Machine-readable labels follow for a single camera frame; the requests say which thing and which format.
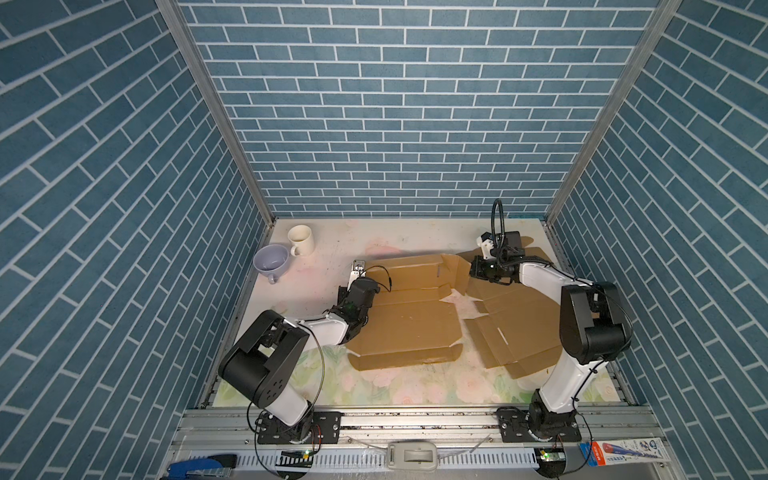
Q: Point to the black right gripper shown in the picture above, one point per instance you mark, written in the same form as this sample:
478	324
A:
476	271

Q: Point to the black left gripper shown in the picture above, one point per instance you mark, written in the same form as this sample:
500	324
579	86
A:
341	296

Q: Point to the brown cardboard box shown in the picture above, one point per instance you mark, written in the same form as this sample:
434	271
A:
518	328
412	324

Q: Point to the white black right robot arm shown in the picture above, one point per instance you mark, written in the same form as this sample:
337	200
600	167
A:
593	330

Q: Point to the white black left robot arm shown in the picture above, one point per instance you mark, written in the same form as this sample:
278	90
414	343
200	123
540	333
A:
261	362

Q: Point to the white red blue tube box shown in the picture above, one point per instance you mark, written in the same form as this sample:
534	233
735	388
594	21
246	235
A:
627	451

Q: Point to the cream ceramic mug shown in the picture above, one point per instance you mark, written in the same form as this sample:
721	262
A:
302	241

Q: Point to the lavender ceramic bowl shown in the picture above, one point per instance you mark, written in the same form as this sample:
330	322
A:
272	261

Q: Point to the blue black tool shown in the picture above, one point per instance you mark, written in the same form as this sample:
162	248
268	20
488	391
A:
214	466

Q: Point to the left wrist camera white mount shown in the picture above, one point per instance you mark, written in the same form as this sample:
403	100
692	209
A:
357	270

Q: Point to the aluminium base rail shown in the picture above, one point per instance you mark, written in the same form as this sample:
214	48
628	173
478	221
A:
351	443

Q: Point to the grey plastic clamp handle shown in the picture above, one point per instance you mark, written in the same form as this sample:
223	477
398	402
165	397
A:
412	455

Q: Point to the aluminium corner post right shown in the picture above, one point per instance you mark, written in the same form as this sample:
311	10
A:
657	24

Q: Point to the aluminium corner post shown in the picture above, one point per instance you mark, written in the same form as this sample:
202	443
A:
173	17
657	24

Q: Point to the aluminium corner post left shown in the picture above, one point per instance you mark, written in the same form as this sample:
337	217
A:
173	17

